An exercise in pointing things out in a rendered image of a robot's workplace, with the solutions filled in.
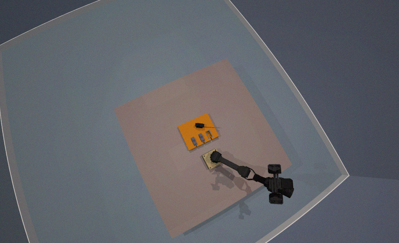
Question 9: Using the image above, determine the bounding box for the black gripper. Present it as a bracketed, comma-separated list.
[268, 164, 283, 205]

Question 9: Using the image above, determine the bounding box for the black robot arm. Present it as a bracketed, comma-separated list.
[210, 150, 294, 198]

